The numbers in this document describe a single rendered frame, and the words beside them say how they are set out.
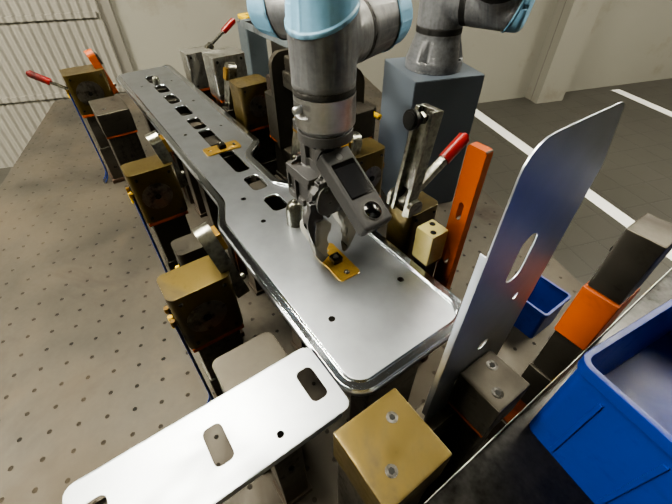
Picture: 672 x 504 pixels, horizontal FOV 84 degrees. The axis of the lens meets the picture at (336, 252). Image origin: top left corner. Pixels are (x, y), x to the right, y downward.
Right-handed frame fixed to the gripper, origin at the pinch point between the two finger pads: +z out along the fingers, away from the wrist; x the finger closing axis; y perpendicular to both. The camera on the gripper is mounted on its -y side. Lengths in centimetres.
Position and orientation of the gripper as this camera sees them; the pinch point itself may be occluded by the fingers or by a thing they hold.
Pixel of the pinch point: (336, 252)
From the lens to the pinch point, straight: 59.0
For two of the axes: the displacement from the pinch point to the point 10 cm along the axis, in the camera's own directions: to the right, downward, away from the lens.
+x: -8.2, 4.0, -4.2
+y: -5.8, -5.5, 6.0
